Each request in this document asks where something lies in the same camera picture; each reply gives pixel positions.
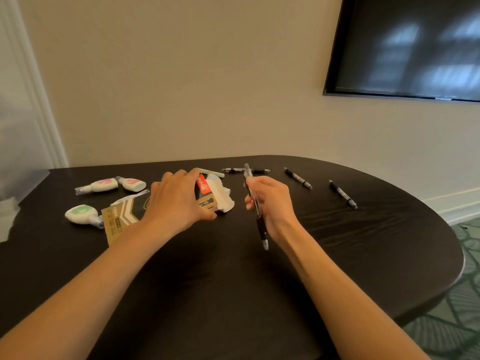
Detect person's left hand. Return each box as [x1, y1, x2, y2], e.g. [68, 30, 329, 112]
[140, 168, 219, 238]

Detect person's right hand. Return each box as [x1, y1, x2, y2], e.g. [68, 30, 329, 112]
[244, 175, 302, 247]

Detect black pen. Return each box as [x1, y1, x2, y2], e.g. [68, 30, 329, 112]
[243, 163, 270, 252]
[328, 179, 359, 210]
[283, 166, 313, 190]
[221, 167, 271, 175]

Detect white pink correction tape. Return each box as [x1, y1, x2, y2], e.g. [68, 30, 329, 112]
[114, 175, 148, 193]
[74, 178, 119, 197]

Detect green highlighter stick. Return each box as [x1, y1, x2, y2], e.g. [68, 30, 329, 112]
[196, 167, 226, 179]

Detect black gold pen box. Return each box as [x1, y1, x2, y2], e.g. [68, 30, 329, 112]
[100, 171, 236, 248]

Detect clear plastic storage bin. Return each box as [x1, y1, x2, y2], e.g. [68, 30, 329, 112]
[0, 92, 52, 202]

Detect person's left forearm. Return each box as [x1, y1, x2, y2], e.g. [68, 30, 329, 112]
[0, 220, 166, 360]

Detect person's right forearm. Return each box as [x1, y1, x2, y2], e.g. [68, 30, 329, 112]
[283, 224, 430, 360]

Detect translucent plastic sheet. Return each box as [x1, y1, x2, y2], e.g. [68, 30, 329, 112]
[0, 197, 22, 243]

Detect black wall television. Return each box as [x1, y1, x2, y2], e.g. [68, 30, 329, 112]
[323, 0, 480, 103]

